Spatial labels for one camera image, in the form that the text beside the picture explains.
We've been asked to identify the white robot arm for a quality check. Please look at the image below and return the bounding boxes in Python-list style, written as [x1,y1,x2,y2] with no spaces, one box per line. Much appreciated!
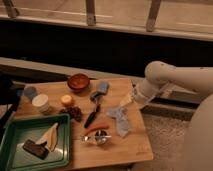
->
[127,61,213,171]

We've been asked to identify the green plastic tray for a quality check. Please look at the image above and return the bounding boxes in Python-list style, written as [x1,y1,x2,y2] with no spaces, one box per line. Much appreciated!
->
[0,114,70,171]

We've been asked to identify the light blue cloth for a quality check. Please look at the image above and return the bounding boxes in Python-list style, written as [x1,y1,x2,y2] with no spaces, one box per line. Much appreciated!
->
[107,107,130,137]

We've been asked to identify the blue sponge brush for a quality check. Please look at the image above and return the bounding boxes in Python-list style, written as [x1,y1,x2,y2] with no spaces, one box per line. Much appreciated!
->
[90,81,109,101]

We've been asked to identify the wooden table board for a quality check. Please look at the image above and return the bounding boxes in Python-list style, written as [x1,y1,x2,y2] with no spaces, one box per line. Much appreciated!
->
[12,77,155,171]

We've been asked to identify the orange carrot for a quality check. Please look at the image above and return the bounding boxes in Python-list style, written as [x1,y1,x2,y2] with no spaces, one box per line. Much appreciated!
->
[84,123,109,135]

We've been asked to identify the metal strainer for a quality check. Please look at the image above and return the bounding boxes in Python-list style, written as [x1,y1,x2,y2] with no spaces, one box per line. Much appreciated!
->
[80,130,111,145]

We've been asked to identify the red-brown bowl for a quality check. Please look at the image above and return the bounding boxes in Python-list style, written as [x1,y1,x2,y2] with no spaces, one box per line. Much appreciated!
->
[67,73,90,92]

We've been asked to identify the dark pine cone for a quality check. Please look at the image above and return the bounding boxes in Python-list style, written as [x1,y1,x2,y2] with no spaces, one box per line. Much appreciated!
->
[60,107,82,122]

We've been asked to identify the small yellow cup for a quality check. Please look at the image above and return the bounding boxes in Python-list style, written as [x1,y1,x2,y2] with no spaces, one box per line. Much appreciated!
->
[61,95,73,107]

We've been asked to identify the white cup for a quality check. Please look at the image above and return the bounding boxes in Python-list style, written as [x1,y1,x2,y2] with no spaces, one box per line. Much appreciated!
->
[32,94,50,113]

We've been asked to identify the dark brown block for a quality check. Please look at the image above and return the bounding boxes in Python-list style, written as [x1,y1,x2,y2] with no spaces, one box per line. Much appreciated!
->
[23,139,48,160]

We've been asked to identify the black handled tool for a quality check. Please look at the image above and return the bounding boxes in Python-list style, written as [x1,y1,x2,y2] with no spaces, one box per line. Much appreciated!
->
[84,104,100,128]

